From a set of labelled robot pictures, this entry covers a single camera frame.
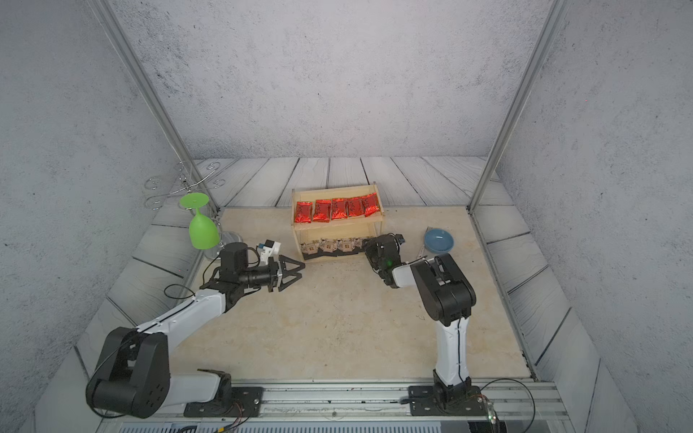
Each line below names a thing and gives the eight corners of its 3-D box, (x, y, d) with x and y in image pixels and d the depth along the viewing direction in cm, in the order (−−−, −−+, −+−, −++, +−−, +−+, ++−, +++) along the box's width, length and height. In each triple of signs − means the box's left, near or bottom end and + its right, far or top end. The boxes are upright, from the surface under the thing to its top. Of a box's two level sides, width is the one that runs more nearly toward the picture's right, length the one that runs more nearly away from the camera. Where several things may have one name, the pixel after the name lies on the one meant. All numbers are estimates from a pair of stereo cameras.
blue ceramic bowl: (426, 255, 107) (428, 249, 104) (422, 234, 114) (424, 228, 111) (454, 255, 107) (456, 249, 104) (448, 234, 114) (450, 228, 111)
